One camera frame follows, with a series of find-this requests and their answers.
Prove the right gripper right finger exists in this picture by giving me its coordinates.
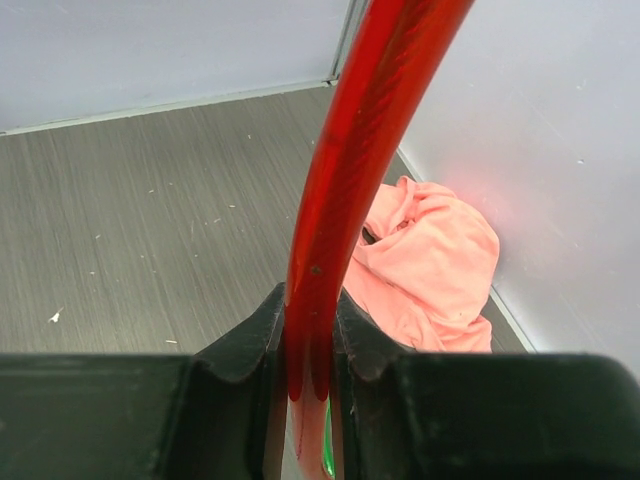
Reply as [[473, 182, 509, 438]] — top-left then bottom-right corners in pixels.
[[331, 296, 639, 479]]

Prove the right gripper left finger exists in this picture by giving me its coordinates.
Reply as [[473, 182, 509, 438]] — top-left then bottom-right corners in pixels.
[[1, 285, 287, 479]]

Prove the green cable lock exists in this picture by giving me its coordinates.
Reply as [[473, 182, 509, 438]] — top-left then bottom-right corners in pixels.
[[322, 403, 335, 479]]

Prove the red cable lock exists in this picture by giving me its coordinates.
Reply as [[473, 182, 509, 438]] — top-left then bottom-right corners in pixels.
[[284, 0, 472, 401]]

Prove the pink cloth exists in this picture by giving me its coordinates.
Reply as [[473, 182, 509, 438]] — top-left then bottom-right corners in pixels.
[[343, 176, 500, 353]]

